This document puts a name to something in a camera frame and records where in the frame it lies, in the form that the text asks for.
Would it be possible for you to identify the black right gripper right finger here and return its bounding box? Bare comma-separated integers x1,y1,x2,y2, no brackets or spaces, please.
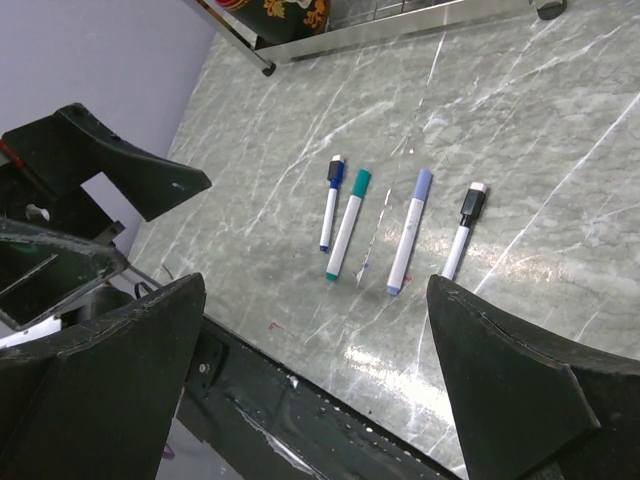
427,275,639,479

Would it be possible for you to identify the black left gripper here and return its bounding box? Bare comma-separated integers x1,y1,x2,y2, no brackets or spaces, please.
1,103,212,330

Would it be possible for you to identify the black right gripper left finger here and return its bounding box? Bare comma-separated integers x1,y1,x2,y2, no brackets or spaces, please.
1,274,206,479

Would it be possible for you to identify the thin white pen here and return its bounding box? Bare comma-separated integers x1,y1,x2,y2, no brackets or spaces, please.
441,182,488,280

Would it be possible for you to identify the white marker with purple tip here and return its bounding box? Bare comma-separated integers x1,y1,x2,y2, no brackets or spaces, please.
386,169,433,296

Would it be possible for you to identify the small pen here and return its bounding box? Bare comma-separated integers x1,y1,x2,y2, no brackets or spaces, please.
325,169,371,281

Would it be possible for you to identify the grey pen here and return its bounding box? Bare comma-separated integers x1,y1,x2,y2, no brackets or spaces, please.
319,155,345,253

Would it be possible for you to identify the red and black mug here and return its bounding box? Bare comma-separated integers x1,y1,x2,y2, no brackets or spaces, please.
216,0,331,45

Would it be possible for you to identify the steel dish rack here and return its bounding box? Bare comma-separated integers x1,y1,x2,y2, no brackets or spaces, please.
186,1,568,76

